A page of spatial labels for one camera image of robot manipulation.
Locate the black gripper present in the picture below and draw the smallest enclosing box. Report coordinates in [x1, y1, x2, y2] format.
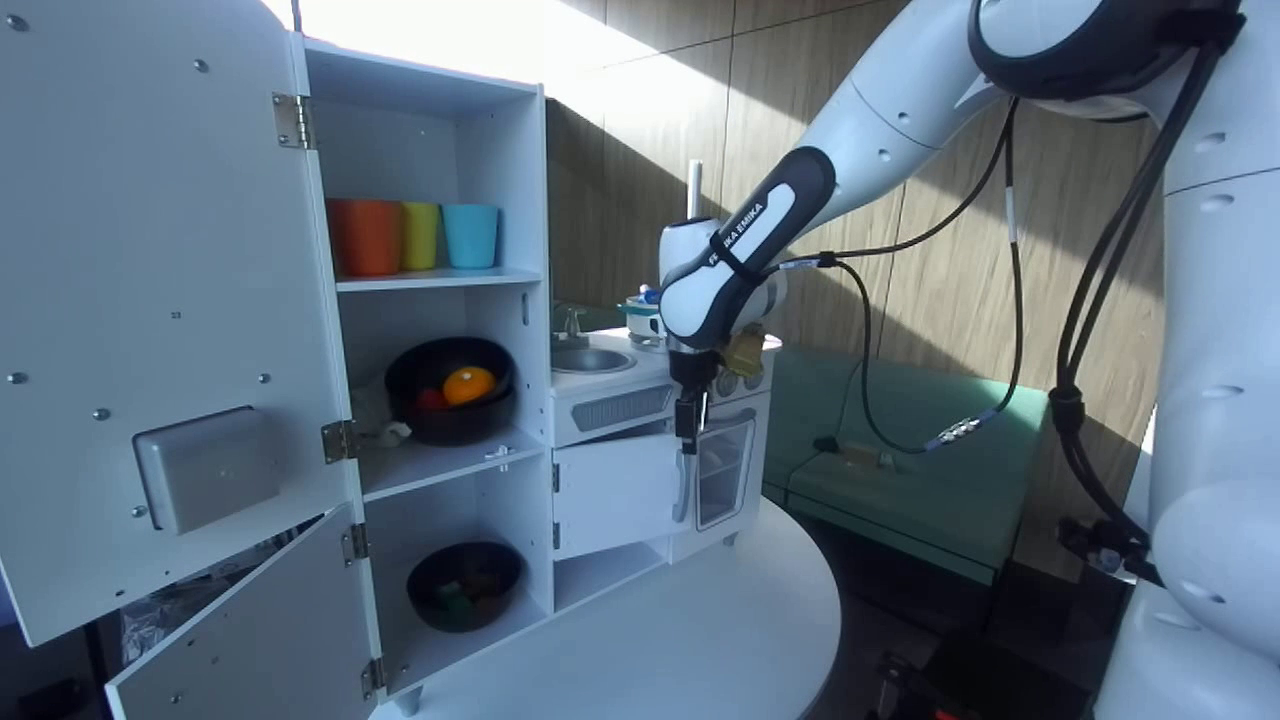
[669, 349, 720, 447]

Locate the tall cabinet door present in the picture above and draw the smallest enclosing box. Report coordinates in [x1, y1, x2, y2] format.
[0, 0, 345, 646]

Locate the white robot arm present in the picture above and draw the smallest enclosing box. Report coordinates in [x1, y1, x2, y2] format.
[658, 0, 1280, 720]

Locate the oven door with window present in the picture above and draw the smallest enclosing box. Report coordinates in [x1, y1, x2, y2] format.
[697, 410, 757, 527]

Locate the white toy kitchen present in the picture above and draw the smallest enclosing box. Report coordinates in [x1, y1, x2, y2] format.
[302, 44, 766, 694]

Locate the black bowl with fruit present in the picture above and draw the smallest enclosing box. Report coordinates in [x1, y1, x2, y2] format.
[382, 335, 516, 443]

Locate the green padded bench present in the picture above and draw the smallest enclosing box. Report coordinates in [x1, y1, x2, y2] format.
[762, 349, 1048, 586]

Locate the blue cup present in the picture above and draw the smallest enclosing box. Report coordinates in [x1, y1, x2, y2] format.
[442, 204, 500, 269]

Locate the round white table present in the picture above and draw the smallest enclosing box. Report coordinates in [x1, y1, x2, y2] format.
[373, 499, 844, 720]

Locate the lower black bowl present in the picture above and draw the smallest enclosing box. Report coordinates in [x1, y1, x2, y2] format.
[403, 541, 524, 631]

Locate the green cup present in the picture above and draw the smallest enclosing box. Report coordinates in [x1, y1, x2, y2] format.
[403, 201, 441, 274]

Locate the orange cup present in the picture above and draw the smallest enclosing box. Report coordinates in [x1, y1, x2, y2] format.
[333, 201, 403, 281]

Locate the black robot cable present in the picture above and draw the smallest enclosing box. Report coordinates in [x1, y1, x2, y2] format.
[783, 92, 1032, 461]

